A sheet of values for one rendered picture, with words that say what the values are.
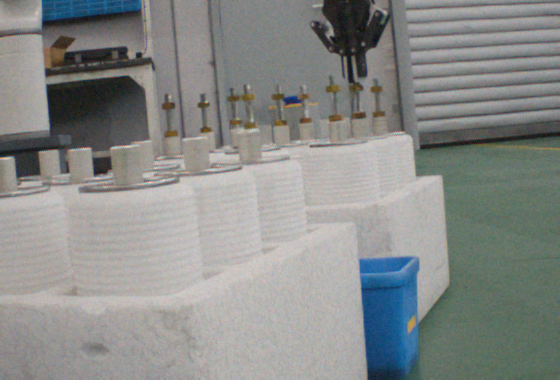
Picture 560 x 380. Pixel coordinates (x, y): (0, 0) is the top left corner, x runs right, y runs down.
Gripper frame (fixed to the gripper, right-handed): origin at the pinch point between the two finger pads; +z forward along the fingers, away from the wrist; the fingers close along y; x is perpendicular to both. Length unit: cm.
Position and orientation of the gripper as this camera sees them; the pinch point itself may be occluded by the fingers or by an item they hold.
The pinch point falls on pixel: (354, 69)
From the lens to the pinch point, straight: 129.6
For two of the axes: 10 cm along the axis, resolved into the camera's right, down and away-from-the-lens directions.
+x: 6.6, -1.1, 7.5
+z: 0.9, 9.9, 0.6
